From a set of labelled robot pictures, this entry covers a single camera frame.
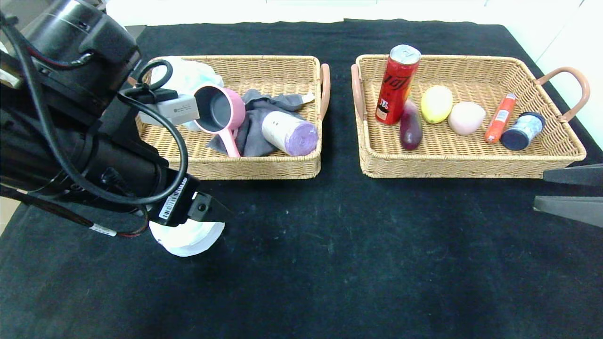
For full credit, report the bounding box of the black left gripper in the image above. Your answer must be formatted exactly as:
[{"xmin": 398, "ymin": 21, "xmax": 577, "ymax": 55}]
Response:
[{"xmin": 86, "ymin": 138, "xmax": 235, "ymax": 227}]

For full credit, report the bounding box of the pink saucepan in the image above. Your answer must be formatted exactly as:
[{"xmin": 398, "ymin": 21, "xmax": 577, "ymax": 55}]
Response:
[{"xmin": 193, "ymin": 85, "xmax": 246, "ymax": 158}]

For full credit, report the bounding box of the purple eggplant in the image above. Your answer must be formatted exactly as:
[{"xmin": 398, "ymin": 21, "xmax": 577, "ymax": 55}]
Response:
[{"xmin": 400, "ymin": 98, "xmax": 424, "ymax": 151}]

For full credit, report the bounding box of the blue lidded gum jar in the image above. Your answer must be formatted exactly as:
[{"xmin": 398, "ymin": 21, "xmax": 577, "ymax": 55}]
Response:
[{"xmin": 500, "ymin": 112, "xmax": 546, "ymax": 152}]

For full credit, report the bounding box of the wicker basket with bath items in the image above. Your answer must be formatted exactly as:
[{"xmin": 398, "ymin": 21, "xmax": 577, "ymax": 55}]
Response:
[{"xmin": 133, "ymin": 56, "xmax": 331, "ymax": 182}]

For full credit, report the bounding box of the wicker basket with food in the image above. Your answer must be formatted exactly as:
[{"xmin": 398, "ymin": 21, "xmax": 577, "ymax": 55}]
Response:
[{"xmin": 350, "ymin": 54, "xmax": 590, "ymax": 179}]

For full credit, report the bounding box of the grey cloth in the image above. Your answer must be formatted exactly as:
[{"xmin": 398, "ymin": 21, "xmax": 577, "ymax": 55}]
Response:
[{"xmin": 207, "ymin": 89, "xmax": 307, "ymax": 158}]

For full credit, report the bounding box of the purple garbage bag roll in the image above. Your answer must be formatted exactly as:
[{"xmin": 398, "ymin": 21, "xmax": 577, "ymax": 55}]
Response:
[{"xmin": 261, "ymin": 112, "xmax": 319, "ymax": 157}]

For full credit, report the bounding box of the light blue bath pouf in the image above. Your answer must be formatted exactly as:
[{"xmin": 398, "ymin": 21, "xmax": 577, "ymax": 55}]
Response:
[{"xmin": 151, "ymin": 56, "xmax": 218, "ymax": 131}]

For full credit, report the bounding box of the black table cloth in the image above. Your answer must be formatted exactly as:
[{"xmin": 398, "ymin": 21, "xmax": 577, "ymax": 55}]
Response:
[{"xmin": 0, "ymin": 20, "xmax": 603, "ymax": 339}]

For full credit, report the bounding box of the white desk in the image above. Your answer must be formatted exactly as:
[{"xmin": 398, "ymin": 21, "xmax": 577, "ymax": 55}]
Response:
[{"xmin": 106, "ymin": 0, "xmax": 490, "ymax": 29}]

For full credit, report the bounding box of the red drink can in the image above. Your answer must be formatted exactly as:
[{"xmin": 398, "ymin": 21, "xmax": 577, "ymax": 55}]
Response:
[{"xmin": 375, "ymin": 45, "xmax": 421, "ymax": 126}]

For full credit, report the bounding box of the yellow lemon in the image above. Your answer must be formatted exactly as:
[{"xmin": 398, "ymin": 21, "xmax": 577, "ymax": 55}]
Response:
[{"xmin": 421, "ymin": 85, "xmax": 453, "ymax": 125}]

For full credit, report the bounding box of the red wrapped sausage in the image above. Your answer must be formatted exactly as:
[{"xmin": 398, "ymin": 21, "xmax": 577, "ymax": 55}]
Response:
[{"xmin": 484, "ymin": 93, "xmax": 517, "ymax": 145}]

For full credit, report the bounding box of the black cable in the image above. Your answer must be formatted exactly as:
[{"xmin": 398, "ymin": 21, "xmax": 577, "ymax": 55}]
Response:
[{"xmin": 0, "ymin": 12, "xmax": 189, "ymax": 206}]

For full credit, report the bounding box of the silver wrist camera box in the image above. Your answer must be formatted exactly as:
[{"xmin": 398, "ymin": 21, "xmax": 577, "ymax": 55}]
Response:
[{"xmin": 139, "ymin": 94, "xmax": 200, "ymax": 127}]

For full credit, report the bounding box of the thin wire with white tag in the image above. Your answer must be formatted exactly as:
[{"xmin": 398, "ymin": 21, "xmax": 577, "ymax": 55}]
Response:
[{"xmin": 0, "ymin": 186, "xmax": 149, "ymax": 238}]

